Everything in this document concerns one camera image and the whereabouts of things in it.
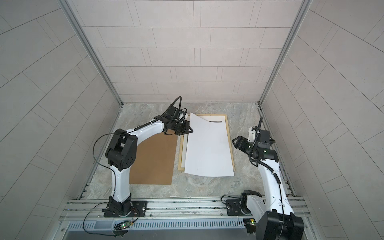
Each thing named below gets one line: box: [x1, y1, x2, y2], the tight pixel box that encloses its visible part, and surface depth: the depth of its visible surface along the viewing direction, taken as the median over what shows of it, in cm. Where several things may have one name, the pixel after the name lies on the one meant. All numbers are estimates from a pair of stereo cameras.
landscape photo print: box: [184, 112, 234, 177], surface depth 86 cm
